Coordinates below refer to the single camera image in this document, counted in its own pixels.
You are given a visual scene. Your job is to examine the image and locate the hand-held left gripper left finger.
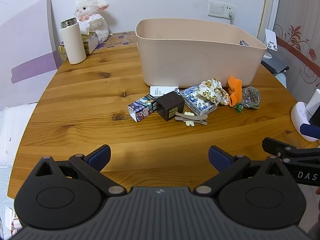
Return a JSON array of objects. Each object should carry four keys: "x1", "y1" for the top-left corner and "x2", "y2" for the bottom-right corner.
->
[{"x1": 34, "y1": 144, "x2": 127, "y2": 197}]

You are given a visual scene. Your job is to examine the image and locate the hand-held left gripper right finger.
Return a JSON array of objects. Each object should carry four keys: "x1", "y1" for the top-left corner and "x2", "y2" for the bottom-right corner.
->
[{"x1": 194, "y1": 145, "x2": 292, "y2": 197}]

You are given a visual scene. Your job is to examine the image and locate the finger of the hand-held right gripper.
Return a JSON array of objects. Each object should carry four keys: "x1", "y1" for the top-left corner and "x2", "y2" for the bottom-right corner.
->
[
  {"x1": 262, "y1": 137, "x2": 320, "y2": 165},
  {"x1": 300, "y1": 123, "x2": 320, "y2": 139}
]

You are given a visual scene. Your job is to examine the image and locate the brown hair clip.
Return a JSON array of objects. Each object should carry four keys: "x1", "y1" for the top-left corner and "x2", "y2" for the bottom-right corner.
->
[
  {"x1": 175, "y1": 112, "x2": 208, "y2": 122},
  {"x1": 175, "y1": 116, "x2": 208, "y2": 126}
]

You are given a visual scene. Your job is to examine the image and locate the cream flower hair clip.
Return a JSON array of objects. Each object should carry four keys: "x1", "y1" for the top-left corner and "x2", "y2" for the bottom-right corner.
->
[{"x1": 184, "y1": 111, "x2": 196, "y2": 127}]

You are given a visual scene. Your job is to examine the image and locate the dried flower sachet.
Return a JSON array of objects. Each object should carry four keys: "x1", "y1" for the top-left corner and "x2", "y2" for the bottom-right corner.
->
[{"x1": 241, "y1": 86, "x2": 260, "y2": 109}]

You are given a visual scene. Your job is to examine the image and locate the blue and white tissue packet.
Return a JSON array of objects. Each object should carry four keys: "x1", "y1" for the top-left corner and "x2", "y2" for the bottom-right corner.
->
[{"x1": 180, "y1": 85, "x2": 218, "y2": 115}]

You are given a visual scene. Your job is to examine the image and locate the cartoon printed box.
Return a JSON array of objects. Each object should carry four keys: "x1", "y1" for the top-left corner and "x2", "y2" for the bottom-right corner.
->
[{"x1": 127, "y1": 94, "x2": 160, "y2": 123}]

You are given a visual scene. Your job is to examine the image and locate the floral scrunchie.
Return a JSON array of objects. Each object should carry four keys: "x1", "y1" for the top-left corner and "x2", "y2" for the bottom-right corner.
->
[{"x1": 197, "y1": 77, "x2": 230, "y2": 106}]

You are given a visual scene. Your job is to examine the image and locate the dark brown cube box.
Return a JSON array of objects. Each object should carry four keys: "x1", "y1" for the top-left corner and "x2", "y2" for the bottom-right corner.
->
[{"x1": 156, "y1": 91, "x2": 185, "y2": 122}]

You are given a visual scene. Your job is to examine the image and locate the white card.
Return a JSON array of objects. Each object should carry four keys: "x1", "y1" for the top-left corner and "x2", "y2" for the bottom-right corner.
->
[{"x1": 150, "y1": 86, "x2": 180, "y2": 98}]

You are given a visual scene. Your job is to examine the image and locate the beige plastic storage bin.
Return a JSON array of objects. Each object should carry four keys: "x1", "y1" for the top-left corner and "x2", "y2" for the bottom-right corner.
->
[{"x1": 135, "y1": 18, "x2": 267, "y2": 87}]

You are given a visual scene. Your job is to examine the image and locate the white rounded device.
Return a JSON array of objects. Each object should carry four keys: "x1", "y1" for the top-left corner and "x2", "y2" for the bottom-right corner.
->
[{"x1": 290, "y1": 89, "x2": 320, "y2": 142}]

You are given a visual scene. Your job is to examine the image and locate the grey laptop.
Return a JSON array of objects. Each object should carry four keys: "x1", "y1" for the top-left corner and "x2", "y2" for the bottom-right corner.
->
[{"x1": 261, "y1": 54, "x2": 289, "y2": 74}]

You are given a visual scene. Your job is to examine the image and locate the white phone stand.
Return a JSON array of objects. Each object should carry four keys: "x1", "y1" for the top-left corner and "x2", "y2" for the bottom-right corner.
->
[{"x1": 264, "y1": 29, "x2": 279, "y2": 59}]

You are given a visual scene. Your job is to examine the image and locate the light blue bed sheet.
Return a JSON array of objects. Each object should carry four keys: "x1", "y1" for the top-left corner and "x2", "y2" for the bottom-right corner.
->
[{"x1": 0, "y1": 165, "x2": 19, "y2": 235}]

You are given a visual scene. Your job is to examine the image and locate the gold tissue box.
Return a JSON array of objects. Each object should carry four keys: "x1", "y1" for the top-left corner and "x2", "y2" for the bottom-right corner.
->
[{"x1": 58, "y1": 14, "x2": 104, "y2": 60}]

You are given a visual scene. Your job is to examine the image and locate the white thermos bottle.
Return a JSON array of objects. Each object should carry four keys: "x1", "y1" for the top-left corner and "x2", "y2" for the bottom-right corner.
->
[{"x1": 59, "y1": 18, "x2": 87, "y2": 65}]

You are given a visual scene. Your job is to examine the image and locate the purple flower patterned mat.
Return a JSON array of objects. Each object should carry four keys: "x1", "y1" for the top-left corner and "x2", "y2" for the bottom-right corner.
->
[{"x1": 95, "y1": 31, "x2": 139, "y2": 49}]

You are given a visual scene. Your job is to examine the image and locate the purple and white board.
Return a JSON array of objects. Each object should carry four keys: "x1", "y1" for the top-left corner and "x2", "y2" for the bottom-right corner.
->
[{"x1": 0, "y1": 0, "x2": 63, "y2": 110}]

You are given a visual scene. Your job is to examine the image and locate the white plush lamb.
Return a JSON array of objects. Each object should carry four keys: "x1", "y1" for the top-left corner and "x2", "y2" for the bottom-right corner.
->
[{"x1": 74, "y1": 0, "x2": 110, "y2": 44}]

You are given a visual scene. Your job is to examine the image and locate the white wall trim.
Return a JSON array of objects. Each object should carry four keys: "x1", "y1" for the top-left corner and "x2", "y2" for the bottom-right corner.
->
[{"x1": 257, "y1": 0, "x2": 282, "y2": 43}]

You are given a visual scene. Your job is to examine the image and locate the white wall outlet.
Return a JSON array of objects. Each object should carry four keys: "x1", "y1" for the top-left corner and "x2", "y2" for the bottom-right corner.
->
[{"x1": 223, "y1": 2, "x2": 236, "y2": 19}]

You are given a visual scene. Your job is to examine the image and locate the white wall switch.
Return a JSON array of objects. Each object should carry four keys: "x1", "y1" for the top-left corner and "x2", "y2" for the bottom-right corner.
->
[{"x1": 208, "y1": 1, "x2": 224, "y2": 18}]

